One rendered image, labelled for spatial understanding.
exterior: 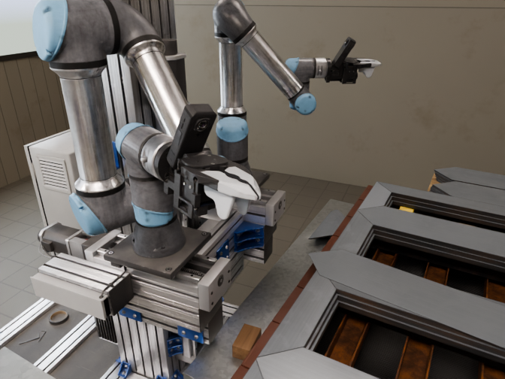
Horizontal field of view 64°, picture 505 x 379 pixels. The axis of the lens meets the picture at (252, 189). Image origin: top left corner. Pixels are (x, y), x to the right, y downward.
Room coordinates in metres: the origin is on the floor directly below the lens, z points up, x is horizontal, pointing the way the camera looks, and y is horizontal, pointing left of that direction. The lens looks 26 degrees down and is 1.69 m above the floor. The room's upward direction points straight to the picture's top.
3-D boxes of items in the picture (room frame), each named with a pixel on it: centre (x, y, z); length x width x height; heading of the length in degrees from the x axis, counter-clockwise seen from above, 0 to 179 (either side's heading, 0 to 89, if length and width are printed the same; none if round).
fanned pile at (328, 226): (1.66, -0.40, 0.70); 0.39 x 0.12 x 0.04; 151
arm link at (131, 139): (0.71, 0.20, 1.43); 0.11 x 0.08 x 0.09; 41
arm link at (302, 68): (1.60, -0.18, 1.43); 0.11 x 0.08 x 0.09; 92
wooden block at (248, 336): (0.94, 0.02, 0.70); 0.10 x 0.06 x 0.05; 159
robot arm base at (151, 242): (1.00, 0.27, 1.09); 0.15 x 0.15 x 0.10
